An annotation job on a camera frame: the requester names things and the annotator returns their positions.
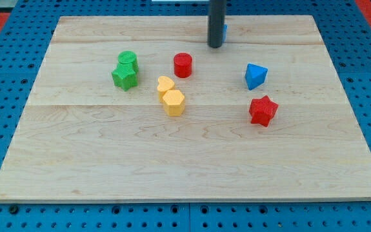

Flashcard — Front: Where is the yellow hexagon block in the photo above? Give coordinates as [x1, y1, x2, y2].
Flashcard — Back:
[163, 90, 185, 117]

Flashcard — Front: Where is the red cylinder block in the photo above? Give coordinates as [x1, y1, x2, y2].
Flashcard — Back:
[173, 53, 192, 78]

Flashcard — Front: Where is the green cylinder block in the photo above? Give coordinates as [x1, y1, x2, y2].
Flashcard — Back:
[118, 50, 139, 73]

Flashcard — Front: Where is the red star block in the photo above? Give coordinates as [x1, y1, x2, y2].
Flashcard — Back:
[249, 95, 279, 127]

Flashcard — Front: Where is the green star block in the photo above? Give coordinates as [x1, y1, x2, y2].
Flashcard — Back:
[111, 63, 138, 92]

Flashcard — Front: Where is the light wooden board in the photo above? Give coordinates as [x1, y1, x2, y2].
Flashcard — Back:
[0, 15, 371, 204]

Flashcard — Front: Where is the blue cube block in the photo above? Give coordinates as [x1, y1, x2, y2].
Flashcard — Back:
[222, 24, 228, 43]

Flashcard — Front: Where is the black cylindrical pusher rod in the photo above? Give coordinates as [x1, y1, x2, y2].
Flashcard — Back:
[207, 0, 226, 48]

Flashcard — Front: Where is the blue triangular prism block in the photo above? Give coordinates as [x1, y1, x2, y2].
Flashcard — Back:
[245, 64, 268, 90]

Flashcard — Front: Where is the yellow heart block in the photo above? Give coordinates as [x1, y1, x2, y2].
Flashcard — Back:
[157, 76, 175, 102]

